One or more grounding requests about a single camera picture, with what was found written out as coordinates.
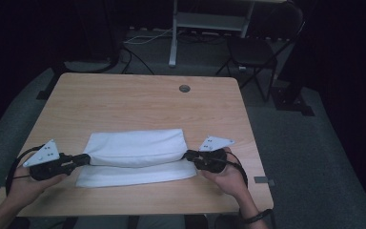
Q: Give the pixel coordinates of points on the grey tape strip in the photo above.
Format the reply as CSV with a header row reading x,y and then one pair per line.
x,y
263,180

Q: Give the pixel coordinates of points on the black stand base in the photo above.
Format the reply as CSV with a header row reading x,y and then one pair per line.
x,y
294,101

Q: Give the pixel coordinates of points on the white metal desk frame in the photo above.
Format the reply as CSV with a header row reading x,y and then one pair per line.
x,y
208,20

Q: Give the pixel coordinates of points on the person's left hand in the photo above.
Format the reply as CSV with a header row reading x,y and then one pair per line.
x,y
24,189

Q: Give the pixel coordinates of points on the black table foot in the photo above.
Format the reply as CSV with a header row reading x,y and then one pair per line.
x,y
46,92

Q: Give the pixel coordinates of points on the person's right hand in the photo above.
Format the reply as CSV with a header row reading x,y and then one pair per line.
x,y
230,181

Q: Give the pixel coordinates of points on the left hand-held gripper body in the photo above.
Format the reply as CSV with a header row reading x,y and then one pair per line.
x,y
44,154

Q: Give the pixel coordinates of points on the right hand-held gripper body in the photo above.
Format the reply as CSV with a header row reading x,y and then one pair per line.
x,y
216,143

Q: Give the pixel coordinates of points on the black folding chair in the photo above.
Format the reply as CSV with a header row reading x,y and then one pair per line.
x,y
251,51

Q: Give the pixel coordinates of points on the white printed tank top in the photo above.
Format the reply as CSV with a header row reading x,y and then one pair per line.
x,y
136,149

